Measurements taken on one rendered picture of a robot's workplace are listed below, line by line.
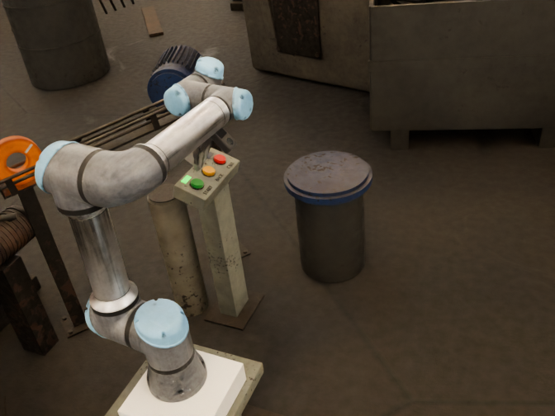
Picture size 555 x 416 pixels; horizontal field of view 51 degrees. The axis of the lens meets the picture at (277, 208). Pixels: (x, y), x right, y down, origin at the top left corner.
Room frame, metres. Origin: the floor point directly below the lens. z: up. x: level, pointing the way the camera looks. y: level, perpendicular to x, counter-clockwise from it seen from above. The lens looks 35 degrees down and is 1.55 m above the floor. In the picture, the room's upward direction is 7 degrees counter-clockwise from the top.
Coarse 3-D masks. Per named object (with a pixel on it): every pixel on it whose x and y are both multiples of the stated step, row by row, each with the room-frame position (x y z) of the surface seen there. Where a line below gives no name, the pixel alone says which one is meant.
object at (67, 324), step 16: (32, 192) 1.61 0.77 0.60; (32, 208) 1.61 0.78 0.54; (32, 224) 1.60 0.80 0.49; (48, 240) 1.61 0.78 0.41; (48, 256) 1.60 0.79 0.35; (64, 272) 1.61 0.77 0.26; (64, 288) 1.60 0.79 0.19; (64, 304) 1.60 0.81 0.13; (64, 320) 1.64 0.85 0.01; (80, 320) 1.61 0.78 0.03
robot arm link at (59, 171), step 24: (72, 144) 1.08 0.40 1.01; (48, 168) 1.04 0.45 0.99; (72, 168) 1.01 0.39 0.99; (48, 192) 1.07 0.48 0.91; (72, 192) 1.00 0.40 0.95; (72, 216) 1.02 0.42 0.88; (96, 216) 1.04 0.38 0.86; (96, 240) 1.03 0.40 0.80; (96, 264) 1.03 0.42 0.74; (120, 264) 1.06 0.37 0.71; (96, 288) 1.03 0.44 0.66; (120, 288) 1.04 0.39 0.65; (96, 312) 1.03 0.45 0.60; (120, 312) 1.02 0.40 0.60; (120, 336) 0.99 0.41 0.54
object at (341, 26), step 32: (256, 0) 3.81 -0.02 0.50; (288, 0) 3.62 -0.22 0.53; (320, 0) 3.48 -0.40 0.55; (352, 0) 3.34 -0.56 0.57; (384, 0) 3.28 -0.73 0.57; (256, 32) 3.83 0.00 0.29; (288, 32) 3.64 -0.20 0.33; (320, 32) 3.49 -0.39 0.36; (352, 32) 3.35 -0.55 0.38; (256, 64) 3.86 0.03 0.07; (288, 64) 3.67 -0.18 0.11; (320, 64) 3.50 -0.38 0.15; (352, 64) 3.35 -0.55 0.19
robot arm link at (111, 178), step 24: (216, 96) 1.30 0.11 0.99; (240, 96) 1.30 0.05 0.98; (192, 120) 1.19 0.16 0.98; (216, 120) 1.23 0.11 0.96; (144, 144) 1.07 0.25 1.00; (168, 144) 1.10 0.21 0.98; (192, 144) 1.14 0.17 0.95; (96, 168) 0.99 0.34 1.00; (120, 168) 0.99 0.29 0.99; (144, 168) 1.01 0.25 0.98; (168, 168) 1.07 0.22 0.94; (96, 192) 0.97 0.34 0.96; (120, 192) 0.97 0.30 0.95; (144, 192) 1.00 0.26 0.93
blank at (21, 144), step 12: (0, 144) 1.61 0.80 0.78; (12, 144) 1.62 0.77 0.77; (24, 144) 1.64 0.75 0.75; (0, 156) 1.60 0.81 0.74; (36, 156) 1.65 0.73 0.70; (0, 168) 1.59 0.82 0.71; (12, 168) 1.63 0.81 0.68; (24, 168) 1.63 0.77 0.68; (12, 180) 1.60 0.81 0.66; (24, 180) 1.62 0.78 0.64
